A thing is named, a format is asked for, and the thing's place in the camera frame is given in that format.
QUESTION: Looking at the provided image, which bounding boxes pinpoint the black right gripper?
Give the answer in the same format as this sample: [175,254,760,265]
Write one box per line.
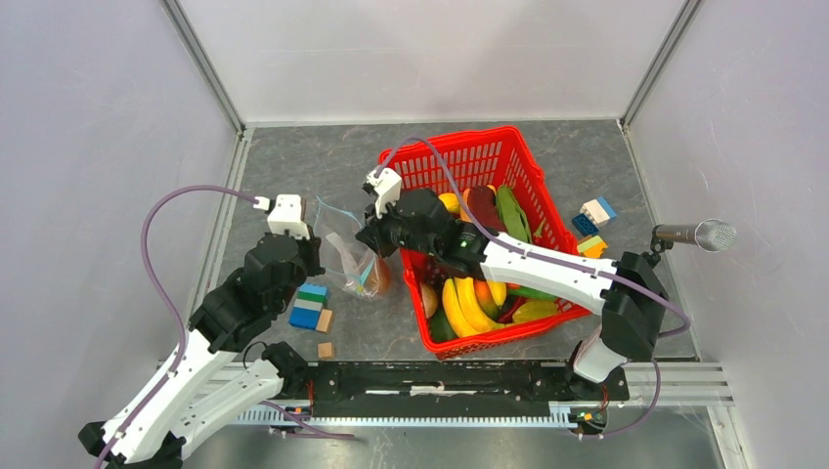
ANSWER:
[356,195,438,260]

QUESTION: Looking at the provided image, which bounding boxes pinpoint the brown toy potato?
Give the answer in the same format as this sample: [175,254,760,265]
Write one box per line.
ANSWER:
[366,257,392,296]

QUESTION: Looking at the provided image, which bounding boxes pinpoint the clear zip top bag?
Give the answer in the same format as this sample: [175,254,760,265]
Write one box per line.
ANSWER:
[313,196,381,300]

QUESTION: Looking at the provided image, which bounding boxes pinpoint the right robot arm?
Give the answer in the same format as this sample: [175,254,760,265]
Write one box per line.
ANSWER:
[356,189,669,399]

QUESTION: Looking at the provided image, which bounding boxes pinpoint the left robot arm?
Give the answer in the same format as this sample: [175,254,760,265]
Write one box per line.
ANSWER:
[78,233,325,468]

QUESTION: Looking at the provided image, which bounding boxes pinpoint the yellow toy lemon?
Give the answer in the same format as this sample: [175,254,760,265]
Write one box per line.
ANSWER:
[438,192,461,216]

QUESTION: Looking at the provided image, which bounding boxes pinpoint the blue green stacked blocks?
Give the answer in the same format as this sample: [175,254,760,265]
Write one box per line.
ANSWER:
[288,283,329,331]

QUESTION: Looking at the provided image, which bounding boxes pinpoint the wooden block beside stack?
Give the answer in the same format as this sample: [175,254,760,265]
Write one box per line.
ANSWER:
[316,309,333,333]

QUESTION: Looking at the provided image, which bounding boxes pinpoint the toy onion half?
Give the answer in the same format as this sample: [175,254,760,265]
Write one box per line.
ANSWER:
[419,283,440,320]

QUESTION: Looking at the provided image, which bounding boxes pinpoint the yellow toy banana bunch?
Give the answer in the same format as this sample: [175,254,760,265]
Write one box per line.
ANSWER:
[442,277,505,338]

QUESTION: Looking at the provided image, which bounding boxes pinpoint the orange toy fruit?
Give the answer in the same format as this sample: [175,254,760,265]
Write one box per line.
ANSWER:
[473,279,501,320]

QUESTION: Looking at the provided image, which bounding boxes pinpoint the green toy corn husk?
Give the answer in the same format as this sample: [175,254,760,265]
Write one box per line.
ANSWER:
[496,185,544,243]

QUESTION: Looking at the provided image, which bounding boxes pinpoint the small wooden cube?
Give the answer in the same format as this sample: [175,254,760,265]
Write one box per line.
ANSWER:
[317,342,335,361]

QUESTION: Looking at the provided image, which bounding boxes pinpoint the red plastic basket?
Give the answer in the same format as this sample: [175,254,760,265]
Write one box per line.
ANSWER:
[389,126,590,360]

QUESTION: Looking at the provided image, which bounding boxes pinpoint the dark green toy avocado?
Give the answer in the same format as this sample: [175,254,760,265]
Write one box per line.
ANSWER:
[427,307,458,343]

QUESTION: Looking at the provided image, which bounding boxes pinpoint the green toy pepper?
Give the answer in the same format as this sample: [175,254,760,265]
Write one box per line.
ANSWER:
[507,286,557,301]

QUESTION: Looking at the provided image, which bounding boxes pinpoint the yellow toy starfruit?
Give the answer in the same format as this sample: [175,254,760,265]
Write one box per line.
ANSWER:
[511,299,559,324]

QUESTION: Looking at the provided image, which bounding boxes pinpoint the dark blue toy block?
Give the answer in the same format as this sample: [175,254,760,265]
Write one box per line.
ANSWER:
[572,213,599,236]

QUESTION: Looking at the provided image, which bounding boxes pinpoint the yellow green toy block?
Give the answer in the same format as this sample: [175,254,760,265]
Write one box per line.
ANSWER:
[577,234,608,259]

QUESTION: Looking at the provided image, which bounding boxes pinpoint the white blue toy block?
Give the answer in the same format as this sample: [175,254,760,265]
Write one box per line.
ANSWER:
[580,196,617,228]

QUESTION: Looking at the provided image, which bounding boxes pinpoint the silver microphone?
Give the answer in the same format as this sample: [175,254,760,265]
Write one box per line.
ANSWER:
[642,219,737,267]

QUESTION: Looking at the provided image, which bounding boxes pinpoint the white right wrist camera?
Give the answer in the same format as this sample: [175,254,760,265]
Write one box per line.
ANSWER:
[364,166,403,219]

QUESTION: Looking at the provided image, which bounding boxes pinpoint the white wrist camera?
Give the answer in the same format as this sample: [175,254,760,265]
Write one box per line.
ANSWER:
[253,193,311,240]
[364,166,403,219]

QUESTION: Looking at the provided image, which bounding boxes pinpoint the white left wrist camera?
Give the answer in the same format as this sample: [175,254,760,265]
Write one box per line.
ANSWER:
[253,193,311,240]

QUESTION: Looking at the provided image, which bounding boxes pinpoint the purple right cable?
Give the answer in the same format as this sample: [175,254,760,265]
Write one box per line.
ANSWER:
[373,136,693,442]

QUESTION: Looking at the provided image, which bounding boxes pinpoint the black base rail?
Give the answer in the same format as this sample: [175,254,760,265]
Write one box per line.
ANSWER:
[262,342,631,428]

